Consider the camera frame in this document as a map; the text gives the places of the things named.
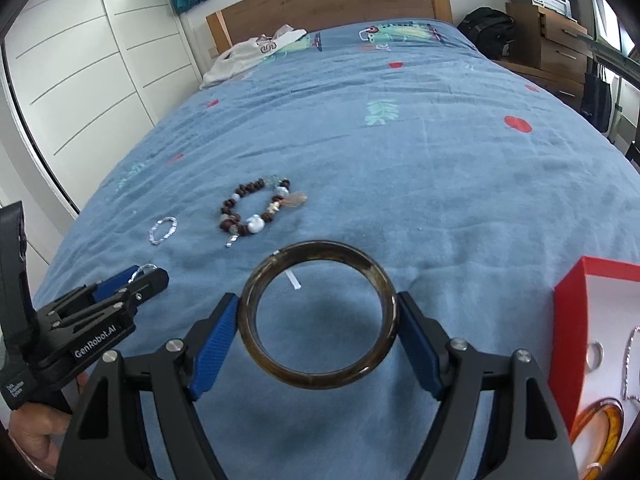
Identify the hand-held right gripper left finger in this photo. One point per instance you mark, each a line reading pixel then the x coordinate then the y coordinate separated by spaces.
pixel 215 345

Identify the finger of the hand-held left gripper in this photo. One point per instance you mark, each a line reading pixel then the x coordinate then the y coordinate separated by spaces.
pixel 115 282
pixel 147 287

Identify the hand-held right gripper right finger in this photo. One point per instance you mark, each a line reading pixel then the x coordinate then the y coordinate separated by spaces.
pixel 420 350

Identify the dark brown bangle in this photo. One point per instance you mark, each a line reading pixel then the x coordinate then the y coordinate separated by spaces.
pixel 320 380

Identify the red cardboard box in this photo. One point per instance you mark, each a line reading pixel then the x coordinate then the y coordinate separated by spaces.
pixel 570 340

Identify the amber bangle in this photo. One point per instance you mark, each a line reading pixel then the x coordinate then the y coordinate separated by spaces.
pixel 607 440

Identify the person's left hand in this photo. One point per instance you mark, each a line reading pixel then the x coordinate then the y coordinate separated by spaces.
pixel 35 435

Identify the white paper tag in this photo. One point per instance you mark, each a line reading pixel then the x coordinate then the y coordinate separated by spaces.
pixel 294 280

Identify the blue printed blanket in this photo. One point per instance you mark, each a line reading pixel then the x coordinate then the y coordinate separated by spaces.
pixel 450 185

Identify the white wardrobe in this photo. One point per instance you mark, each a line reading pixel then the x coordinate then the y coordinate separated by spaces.
pixel 100 60

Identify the white garment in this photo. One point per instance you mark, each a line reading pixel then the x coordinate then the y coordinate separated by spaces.
pixel 235 62

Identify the dark blue bag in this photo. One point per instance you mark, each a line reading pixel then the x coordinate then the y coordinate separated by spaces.
pixel 596 97

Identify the black backpack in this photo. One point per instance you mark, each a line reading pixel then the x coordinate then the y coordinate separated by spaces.
pixel 485 32

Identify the wooden drawer cabinet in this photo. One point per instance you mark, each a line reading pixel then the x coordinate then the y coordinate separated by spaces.
pixel 555 50

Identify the wooden headboard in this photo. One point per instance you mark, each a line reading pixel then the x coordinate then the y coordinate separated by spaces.
pixel 325 5

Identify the glass desk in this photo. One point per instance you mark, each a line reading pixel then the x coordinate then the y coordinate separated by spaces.
pixel 610 50

